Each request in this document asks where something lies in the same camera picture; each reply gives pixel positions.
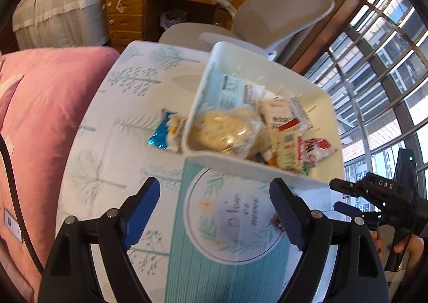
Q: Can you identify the cream bread packet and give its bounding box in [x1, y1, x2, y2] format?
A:
[259, 98, 313, 175]

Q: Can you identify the grey office chair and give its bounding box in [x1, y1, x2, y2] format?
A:
[158, 0, 348, 61]

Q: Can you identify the brown wooden window frame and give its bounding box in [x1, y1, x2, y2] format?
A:
[284, 0, 385, 75]

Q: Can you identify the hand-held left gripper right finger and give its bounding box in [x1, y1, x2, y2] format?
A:
[269, 178, 390, 303]

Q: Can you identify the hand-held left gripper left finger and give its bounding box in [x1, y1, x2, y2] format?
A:
[37, 177, 161, 303]

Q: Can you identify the red label pastry clear wrapper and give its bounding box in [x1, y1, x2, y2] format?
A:
[299, 137, 337, 165]

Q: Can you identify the wooden desk with drawers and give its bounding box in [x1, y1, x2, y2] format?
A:
[102, 0, 259, 45]

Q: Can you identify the white plastic basket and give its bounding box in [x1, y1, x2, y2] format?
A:
[181, 41, 342, 193]

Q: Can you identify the window with metal grille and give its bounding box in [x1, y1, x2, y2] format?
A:
[303, 0, 428, 210]

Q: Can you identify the pale bread clear bag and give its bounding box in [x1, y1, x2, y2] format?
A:
[185, 107, 268, 158]

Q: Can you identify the trash bin with bag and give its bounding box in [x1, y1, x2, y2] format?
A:
[160, 9, 189, 31]

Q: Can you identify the person's right hand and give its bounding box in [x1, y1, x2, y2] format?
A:
[394, 234, 427, 257]

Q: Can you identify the blue snack packet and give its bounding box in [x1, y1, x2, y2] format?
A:
[148, 108, 188, 153]

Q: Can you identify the white fabric label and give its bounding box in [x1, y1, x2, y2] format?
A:
[3, 209, 24, 243]

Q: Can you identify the teal placemat round print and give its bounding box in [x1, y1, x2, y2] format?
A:
[164, 158, 301, 303]

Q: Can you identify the pink blanket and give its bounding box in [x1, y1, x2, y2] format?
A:
[0, 46, 121, 303]

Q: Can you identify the orange white small packet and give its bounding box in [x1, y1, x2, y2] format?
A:
[262, 151, 280, 168]

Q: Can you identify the black cable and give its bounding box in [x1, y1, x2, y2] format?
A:
[0, 134, 45, 273]

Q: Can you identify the bed with white lace cover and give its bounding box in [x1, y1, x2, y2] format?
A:
[13, 0, 112, 51]

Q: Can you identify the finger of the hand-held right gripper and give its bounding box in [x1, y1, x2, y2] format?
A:
[334, 202, 380, 223]
[329, 173, 382, 205]

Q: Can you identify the light blue flat packet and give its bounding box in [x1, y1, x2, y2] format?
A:
[204, 69, 268, 113]

